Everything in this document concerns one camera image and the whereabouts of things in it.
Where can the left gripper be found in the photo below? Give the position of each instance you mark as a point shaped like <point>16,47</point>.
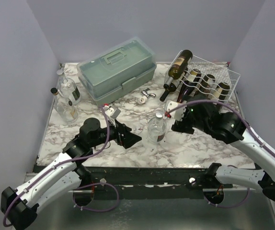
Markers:
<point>128,139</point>

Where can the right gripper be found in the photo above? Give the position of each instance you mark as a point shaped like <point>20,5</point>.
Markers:
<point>185,125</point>

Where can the clear bottle silver cap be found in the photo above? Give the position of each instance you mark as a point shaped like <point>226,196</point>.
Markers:
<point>157,127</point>

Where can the clear bottle white label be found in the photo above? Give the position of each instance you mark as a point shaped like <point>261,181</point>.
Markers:
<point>64,107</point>

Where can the round clear bottle dark label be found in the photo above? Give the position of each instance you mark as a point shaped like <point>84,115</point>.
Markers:
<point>68,87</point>

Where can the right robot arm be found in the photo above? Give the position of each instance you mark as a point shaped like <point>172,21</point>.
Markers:
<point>225,124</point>

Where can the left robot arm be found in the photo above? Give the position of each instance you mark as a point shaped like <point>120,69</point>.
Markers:
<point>66,172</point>

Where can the red wine bottle gold foil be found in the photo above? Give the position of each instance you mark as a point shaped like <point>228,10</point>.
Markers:
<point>189,84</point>

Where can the dark bottle bottom left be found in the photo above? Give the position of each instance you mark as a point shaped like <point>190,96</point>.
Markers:
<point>169,88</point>

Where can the green bottle black neck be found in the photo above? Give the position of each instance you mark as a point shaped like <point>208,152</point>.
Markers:
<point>221,92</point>

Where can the chrome white bottle stopper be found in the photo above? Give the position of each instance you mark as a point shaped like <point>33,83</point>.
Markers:
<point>145,95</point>

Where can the dark green bottle top left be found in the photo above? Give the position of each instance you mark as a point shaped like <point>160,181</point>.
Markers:
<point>178,67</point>

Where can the green plastic toolbox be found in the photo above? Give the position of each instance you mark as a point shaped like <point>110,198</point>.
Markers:
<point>117,72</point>

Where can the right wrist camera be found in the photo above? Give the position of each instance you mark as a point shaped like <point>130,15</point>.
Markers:
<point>171,110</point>

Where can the white wire wine rack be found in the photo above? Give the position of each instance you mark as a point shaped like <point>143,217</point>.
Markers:
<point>221,72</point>

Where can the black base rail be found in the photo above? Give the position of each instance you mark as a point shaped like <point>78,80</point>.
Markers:
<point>147,183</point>

